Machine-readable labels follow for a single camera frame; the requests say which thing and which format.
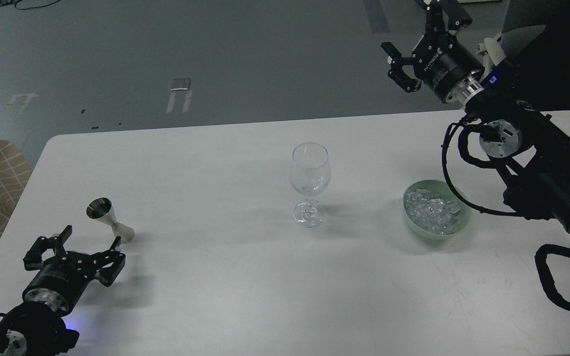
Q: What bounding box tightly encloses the grey office chair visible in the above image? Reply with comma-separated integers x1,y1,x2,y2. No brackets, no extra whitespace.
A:
476,0,564,71

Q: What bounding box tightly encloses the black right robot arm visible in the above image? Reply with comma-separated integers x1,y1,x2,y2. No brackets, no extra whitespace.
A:
381,0,570,311

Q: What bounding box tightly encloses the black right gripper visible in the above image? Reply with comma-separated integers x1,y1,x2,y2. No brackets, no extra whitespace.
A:
381,0,484,103

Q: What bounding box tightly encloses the green bowl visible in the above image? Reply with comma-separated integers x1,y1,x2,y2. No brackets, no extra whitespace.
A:
402,179,472,241

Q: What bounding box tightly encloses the person in black shirt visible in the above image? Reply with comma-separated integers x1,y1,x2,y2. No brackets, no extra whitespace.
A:
514,0,570,111

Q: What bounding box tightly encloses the pile of ice cubes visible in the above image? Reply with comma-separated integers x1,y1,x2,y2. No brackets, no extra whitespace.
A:
403,188,462,236

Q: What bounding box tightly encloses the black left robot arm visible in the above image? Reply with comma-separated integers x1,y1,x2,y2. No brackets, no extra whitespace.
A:
0,225,127,356

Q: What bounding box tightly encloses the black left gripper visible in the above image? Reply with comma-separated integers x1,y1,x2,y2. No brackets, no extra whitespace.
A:
22,225,125,317

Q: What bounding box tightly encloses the steel double jigger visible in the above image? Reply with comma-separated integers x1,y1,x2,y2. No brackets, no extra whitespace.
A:
86,197,135,244

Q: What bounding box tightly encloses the clear wine glass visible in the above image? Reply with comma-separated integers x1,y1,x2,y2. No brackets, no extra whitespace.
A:
289,142,331,228

